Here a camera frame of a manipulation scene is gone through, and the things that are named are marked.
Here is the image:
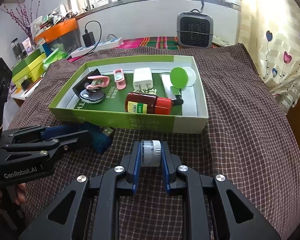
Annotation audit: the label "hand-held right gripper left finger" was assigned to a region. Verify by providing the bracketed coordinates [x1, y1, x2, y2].
[19, 141, 142, 240]

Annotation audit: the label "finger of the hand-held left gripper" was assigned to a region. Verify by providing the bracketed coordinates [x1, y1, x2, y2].
[4, 129, 92, 164]
[9, 124, 77, 143]

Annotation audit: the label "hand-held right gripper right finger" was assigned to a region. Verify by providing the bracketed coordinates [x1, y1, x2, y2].
[161, 141, 282, 240]

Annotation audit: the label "dark blue USB device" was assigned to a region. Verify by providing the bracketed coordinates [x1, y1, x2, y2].
[83, 121, 115, 155]

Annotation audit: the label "small clear round jar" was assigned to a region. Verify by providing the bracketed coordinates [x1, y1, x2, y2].
[141, 140, 162, 167]

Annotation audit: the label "round black and white device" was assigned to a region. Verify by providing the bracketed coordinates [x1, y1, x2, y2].
[79, 88, 106, 105]

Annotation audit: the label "green and white cardboard box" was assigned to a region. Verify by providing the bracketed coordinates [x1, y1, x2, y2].
[48, 54, 209, 134]

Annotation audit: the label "pink plastic clip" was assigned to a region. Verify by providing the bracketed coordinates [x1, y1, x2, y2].
[87, 75, 111, 90]

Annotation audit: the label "pink clip with grey pad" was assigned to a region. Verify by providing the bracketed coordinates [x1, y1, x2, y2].
[114, 69, 127, 90]

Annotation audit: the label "white charger plug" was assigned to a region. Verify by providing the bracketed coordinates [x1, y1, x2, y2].
[133, 67, 152, 90]

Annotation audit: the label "green and white round holder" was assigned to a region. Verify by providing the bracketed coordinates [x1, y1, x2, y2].
[170, 66, 198, 90]

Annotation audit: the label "person's left hand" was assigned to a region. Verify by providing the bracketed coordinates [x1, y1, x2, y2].
[0, 182, 27, 214]

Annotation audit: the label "white side table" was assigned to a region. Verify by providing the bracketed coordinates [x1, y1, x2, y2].
[10, 77, 44, 100]

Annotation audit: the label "pink cloth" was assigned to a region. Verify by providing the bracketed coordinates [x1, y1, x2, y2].
[5, 84, 17, 100]

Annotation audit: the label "lime green box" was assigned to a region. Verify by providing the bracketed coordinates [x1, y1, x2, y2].
[11, 52, 47, 85]

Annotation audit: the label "green wet wipes packet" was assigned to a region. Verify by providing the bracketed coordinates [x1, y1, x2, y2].
[42, 48, 68, 70]

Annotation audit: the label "brown bottle with red cap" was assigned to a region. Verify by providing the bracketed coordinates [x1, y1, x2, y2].
[125, 92, 172, 115]

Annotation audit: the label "blue carton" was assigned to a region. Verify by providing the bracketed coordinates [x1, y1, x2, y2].
[37, 40, 52, 55]

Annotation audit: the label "white lotion tube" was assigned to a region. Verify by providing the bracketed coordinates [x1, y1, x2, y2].
[22, 37, 34, 55]

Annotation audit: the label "dark glass jar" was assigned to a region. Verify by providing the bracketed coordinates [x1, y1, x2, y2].
[11, 37, 23, 59]

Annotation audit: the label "orange lidded storage bin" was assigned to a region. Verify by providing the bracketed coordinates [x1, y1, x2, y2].
[35, 18, 80, 53]

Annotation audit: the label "white power strip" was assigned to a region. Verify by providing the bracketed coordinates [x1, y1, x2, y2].
[67, 37, 124, 59]

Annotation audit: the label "pile of packets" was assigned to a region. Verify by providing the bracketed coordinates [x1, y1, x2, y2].
[30, 10, 77, 34]

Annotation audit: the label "purple flower branches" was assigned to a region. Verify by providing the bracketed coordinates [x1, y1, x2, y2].
[0, 0, 47, 38]

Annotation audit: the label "colourful striped sheet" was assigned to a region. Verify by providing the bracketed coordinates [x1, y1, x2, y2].
[122, 36, 180, 50]

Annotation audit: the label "grey space heater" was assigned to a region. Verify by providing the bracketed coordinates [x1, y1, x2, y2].
[177, 9, 214, 49]

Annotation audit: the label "cream curtain with hearts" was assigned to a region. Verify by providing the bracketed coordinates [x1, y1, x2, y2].
[237, 0, 300, 115]

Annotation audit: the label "black power adapter with cable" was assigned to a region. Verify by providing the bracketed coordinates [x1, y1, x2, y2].
[82, 20, 102, 53]

